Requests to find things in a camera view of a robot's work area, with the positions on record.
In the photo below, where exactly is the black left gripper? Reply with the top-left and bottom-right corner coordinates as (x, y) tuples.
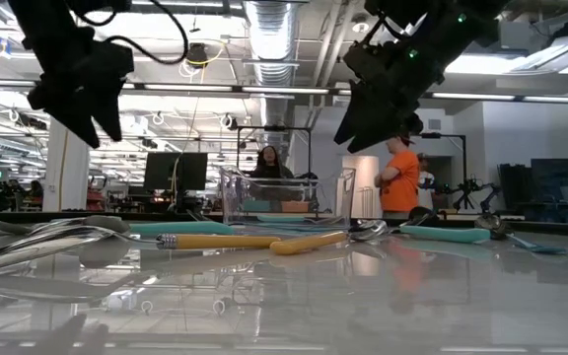
(7, 0), (135, 149)

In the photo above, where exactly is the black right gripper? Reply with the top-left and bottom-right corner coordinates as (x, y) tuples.
(333, 41), (446, 154)

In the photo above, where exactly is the silver spoon orange handle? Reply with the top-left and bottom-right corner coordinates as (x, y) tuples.
(268, 218), (390, 256)
(0, 225), (281, 275)

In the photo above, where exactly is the black spoon blue handle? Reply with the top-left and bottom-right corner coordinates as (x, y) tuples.
(474, 213), (568, 256)
(186, 209), (226, 230)
(391, 205), (438, 234)

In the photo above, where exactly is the white pillar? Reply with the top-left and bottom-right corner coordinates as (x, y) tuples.
(41, 115), (92, 213)

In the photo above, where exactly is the clear plastic bin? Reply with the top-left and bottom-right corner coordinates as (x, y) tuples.
(218, 166), (358, 232)

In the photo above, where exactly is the black monitor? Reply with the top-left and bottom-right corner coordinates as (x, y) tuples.
(143, 151), (210, 193)

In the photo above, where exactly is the orange box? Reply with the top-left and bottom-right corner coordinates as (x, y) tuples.
(281, 200), (311, 214)

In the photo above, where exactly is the black ceiling device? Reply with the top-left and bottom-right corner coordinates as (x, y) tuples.
(184, 42), (210, 69)

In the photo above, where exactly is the teal box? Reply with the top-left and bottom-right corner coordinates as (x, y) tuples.
(242, 199), (271, 214)

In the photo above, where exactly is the black equipment rack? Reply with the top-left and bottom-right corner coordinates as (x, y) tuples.
(497, 157), (568, 221)

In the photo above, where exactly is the frame light bar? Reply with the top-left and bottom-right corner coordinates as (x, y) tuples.
(0, 78), (568, 106)

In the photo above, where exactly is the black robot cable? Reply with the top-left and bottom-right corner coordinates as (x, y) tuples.
(66, 0), (190, 66)

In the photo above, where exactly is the black metal table frame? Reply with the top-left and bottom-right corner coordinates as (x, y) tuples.
(0, 210), (568, 239)

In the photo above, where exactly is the silver ventilation duct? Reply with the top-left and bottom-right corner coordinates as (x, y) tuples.
(243, 0), (299, 144)

